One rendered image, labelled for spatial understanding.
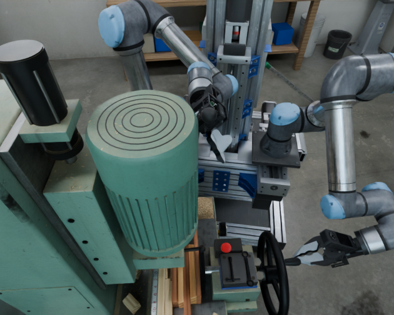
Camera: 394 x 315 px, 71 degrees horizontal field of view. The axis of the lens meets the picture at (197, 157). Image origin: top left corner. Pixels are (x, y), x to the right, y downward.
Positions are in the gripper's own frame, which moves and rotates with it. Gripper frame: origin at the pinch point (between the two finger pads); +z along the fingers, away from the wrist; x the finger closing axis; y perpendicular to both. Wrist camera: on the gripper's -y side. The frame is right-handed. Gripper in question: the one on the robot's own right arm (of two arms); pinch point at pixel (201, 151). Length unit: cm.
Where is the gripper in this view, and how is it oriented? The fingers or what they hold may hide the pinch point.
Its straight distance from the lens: 66.5
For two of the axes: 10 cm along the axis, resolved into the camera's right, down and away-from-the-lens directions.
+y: 7.0, -5.1, -4.9
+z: 0.5, 7.3, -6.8
